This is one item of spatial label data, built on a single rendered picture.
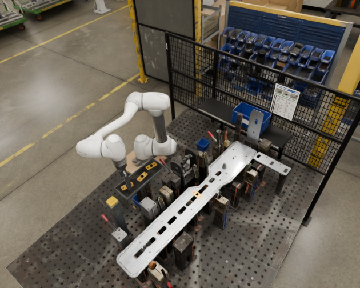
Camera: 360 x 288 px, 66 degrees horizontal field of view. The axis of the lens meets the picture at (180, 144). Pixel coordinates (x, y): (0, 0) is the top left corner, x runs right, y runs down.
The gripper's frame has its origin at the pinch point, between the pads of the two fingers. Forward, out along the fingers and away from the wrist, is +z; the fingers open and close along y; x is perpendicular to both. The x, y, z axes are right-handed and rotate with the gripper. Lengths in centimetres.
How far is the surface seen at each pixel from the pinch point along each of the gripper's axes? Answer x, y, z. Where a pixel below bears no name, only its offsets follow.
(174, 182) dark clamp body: 32.5, 8.4, 13.5
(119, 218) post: -13.2, 8.7, 23.8
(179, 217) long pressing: 23.2, 31.1, 21.2
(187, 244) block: 17, 52, 18
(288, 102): 144, 2, -10
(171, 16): 157, -227, -7
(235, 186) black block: 73, 30, 22
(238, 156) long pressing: 93, 7, 21
